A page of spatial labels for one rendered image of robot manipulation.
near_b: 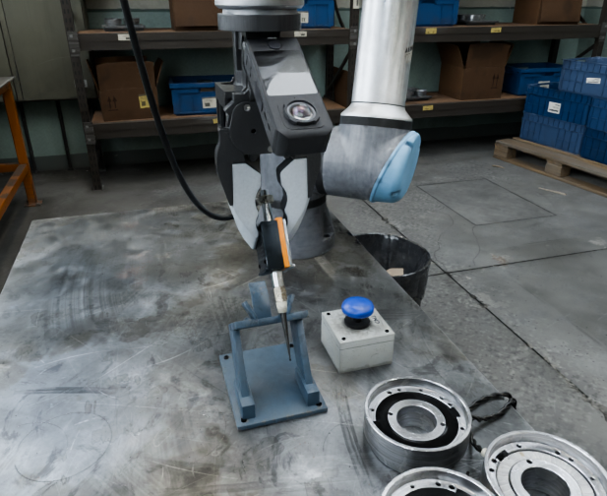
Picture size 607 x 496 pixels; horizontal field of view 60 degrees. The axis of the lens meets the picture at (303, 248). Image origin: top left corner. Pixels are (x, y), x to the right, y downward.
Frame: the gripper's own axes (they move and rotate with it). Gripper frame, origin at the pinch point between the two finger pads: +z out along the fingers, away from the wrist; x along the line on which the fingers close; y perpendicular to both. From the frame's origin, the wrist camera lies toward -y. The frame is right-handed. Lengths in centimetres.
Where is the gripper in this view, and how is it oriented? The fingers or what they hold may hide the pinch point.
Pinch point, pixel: (271, 237)
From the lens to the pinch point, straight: 51.8
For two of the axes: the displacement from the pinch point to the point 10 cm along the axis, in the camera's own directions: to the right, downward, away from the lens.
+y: -2.9, -4.2, 8.6
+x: -9.6, 1.3, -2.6
